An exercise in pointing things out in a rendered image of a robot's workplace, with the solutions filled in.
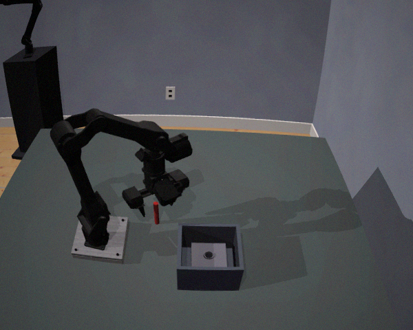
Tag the red peg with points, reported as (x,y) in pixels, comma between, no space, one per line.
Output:
(156,212)

